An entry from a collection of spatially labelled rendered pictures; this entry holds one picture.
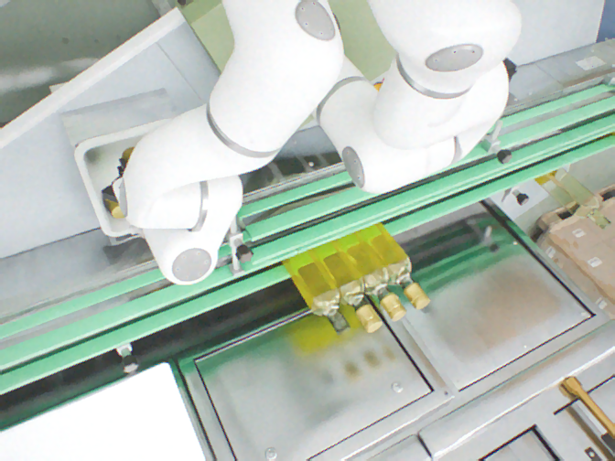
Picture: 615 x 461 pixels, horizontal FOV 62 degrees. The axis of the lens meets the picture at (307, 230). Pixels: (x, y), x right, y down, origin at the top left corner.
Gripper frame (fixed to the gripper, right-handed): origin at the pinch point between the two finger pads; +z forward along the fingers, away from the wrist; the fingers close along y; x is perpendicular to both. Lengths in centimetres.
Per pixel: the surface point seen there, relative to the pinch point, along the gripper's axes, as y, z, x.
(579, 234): 342, 123, -242
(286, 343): 17.4, -10.7, -43.7
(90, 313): -15.6, -1.8, -24.0
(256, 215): 17.7, -3.3, -14.8
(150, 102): 5.3, 4.5, 8.2
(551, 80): 102, 3, -11
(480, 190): 77, -2, -32
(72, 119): -6.8, 5.2, 8.4
